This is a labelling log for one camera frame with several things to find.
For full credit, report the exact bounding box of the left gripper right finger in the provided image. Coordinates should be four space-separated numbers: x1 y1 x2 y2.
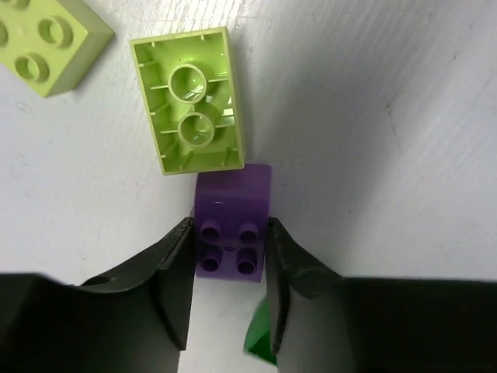
266 218 496 372

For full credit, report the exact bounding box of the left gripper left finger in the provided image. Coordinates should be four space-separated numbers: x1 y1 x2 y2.
1 218 195 372

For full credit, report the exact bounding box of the lime lego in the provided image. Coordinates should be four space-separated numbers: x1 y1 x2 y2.
1 0 114 98
130 27 245 175

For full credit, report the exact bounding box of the purple lego brick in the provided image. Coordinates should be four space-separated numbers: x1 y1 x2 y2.
193 164 272 283

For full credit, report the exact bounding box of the green lego brick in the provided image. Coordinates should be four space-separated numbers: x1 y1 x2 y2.
243 297 277 367

